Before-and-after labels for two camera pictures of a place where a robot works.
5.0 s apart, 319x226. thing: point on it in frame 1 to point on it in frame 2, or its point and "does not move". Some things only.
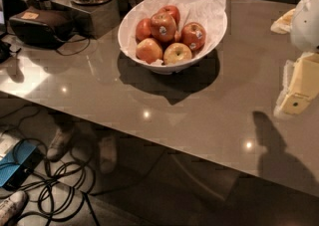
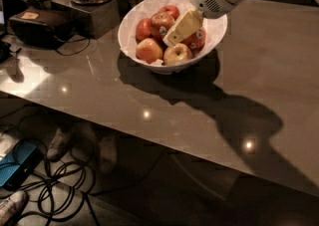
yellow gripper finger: [300, 84] to [186, 23]
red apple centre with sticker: [162, 27] does not move
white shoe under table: [57, 144] does not move
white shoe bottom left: [11, 207] does not move
